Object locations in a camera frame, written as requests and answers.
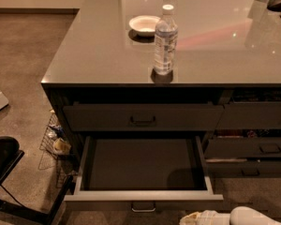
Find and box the grey drawer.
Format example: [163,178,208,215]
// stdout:
[63,103,224,131]
[65,138,224,213]

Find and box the bottom right drawer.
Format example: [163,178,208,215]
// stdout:
[208,160,281,178]

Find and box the middle right drawer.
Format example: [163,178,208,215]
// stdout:
[204,137,281,158]

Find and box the top right drawer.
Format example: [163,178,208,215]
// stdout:
[216,102,281,129]

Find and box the dark kitchen counter cabinet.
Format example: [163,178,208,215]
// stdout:
[42,0,281,180]

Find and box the clear plastic water bottle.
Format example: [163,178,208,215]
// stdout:
[154,4,178,75]

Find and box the white bowl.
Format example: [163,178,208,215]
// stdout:
[128,15,159,37]

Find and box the black chair base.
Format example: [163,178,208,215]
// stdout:
[0,136,75,225]

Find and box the wire basket with items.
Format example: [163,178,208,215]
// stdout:
[38,111,75,188]

